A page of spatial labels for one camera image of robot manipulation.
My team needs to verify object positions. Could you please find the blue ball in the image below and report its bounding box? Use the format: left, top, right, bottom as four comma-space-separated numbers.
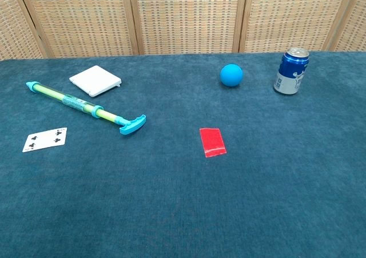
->
220, 63, 244, 87

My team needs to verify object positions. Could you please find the teal velvet tablecloth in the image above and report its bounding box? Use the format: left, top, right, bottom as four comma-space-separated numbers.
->
0, 50, 366, 258

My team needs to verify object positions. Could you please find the white square plastic box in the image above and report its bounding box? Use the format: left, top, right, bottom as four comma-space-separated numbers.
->
69, 65, 123, 98

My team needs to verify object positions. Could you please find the green and cyan water pump toy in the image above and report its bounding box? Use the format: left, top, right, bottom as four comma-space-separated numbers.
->
25, 81, 147, 136

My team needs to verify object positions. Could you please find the woven rattan folding screen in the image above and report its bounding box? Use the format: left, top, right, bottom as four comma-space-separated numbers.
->
0, 0, 366, 61

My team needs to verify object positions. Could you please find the blue and white drink can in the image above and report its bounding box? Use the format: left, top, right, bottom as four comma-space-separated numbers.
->
273, 47, 311, 96

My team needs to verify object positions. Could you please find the four of clubs playing card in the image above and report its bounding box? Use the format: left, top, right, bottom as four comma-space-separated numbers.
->
22, 127, 68, 153

